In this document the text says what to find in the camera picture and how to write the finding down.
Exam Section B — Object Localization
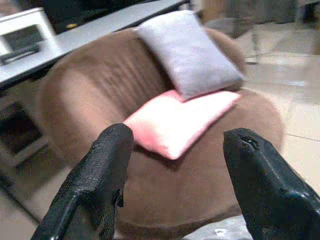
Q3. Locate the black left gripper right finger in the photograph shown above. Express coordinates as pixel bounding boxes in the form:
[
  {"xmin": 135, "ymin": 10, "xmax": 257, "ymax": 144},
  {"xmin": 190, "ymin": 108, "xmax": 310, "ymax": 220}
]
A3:
[{"xmin": 223, "ymin": 127, "xmax": 320, "ymax": 240}]

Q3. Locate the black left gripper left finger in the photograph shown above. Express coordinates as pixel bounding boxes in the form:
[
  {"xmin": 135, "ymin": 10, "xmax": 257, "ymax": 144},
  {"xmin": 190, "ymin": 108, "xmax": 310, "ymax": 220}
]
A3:
[{"xmin": 30, "ymin": 122, "xmax": 135, "ymax": 240}]

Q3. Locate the brown sofa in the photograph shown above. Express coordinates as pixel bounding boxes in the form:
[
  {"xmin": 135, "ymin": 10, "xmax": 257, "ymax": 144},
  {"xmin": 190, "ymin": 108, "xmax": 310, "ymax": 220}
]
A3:
[{"xmin": 39, "ymin": 26, "xmax": 286, "ymax": 235}]

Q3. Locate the pink pillow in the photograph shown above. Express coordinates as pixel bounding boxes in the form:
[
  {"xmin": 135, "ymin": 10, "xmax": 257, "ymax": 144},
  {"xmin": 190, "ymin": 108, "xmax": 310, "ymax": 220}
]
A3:
[{"xmin": 122, "ymin": 89, "xmax": 242, "ymax": 161}]

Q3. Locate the grey pillow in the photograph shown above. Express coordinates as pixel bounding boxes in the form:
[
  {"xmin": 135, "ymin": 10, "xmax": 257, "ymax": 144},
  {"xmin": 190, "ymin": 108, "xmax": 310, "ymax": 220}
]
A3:
[{"xmin": 134, "ymin": 9, "xmax": 245, "ymax": 100}]

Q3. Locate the grey rug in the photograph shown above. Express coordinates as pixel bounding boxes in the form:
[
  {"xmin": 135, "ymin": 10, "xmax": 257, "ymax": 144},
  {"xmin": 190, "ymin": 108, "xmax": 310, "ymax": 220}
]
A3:
[{"xmin": 182, "ymin": 215, "xmax": 251, "ymax": 240}]

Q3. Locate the white cabinet with dark opening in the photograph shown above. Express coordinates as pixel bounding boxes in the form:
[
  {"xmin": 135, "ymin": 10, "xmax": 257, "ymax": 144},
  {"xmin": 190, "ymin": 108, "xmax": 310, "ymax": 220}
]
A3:
[{"xmin": 0, "ymin": 99, "xmax": 50, "ymax": 168}]

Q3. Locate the white long table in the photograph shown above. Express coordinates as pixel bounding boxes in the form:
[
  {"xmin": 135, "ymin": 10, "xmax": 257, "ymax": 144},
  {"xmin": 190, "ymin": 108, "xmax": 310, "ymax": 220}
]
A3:
[{"xmin": 0, "ymin": 0, "xmax": 191, "ymax": 87}]

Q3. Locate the white box appliance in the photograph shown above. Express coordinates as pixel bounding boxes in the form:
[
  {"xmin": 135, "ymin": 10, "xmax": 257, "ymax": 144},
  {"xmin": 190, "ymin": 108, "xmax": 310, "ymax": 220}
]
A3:
[{"xmin": 0, "ymin": 7, "xmax": 61, "ymax": 67}]

